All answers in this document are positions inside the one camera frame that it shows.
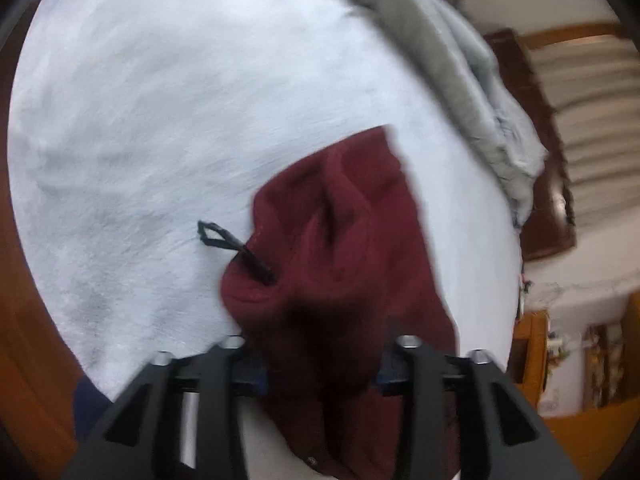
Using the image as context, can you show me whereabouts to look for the maroon pants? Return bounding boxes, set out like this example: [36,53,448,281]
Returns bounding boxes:
[220,127,457,479]

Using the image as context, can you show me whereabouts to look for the wooden desk cabinet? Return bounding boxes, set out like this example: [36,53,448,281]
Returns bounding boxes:
[508,292,639,479]

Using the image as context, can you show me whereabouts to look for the dark wooden headboard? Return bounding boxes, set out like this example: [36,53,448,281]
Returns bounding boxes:
[482,28,580,262]

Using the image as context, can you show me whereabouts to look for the white bed sheet mattress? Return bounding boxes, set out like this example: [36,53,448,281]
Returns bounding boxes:
[8,0,522,404]

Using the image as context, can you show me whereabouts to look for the beige curtain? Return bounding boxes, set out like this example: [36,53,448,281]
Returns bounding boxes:
[529,36,640,229]

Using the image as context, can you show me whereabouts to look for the grey duvet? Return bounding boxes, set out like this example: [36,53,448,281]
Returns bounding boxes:
[355,0,547,229]

